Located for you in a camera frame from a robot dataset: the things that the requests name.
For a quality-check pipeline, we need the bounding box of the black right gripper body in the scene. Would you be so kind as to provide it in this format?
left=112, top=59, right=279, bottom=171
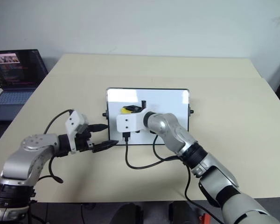
left=131, top=105, right=146, bottom=114

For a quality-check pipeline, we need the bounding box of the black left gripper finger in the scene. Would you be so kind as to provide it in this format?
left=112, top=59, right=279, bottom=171
left=92, top=140, right=119, bottom=154
left=88, top=124, right=109, bottom=133

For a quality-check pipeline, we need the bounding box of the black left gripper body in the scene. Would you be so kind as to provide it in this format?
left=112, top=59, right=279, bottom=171
left=74, top=129, right=95, bottom=154

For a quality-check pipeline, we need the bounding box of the black-framed whiteboard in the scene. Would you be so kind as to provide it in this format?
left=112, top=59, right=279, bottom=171
left=102, top=87, right=194, bottom=146

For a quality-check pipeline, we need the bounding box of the open blue laptop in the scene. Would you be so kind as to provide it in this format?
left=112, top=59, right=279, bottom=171
left=0, top=49, right=49, bottom=122

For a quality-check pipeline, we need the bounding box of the dark rounded shape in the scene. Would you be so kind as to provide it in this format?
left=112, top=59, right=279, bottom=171
left=168, top=202, right=195, bottom=224

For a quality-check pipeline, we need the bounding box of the small red object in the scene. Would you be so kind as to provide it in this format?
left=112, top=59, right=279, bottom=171
left=199, top=213, right=211, bottom=224

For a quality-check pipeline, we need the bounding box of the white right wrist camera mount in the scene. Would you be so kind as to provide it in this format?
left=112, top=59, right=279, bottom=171
left=116, top=111, right=147, bottom=134

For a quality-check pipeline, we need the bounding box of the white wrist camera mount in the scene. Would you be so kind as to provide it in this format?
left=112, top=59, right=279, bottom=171
left=116, top=111, right=147, bottom=134
left=65, top=111, right=90, bottom=155

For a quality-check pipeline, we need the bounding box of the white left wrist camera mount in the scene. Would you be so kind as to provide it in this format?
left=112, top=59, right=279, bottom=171
left=65, top=111, right=90, bottom=155

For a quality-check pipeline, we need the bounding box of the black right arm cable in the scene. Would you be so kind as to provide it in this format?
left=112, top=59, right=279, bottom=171
left=122, top=132, right=227, bottom=224

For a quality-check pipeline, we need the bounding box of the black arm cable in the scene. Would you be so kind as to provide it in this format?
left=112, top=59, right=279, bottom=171
left=37, top=109, right=75, bottom=184
left=122, top=132, right=227, bottom=224

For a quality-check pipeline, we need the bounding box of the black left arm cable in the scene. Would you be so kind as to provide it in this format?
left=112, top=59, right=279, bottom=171
left=37, top=109, right=75, bottom=184

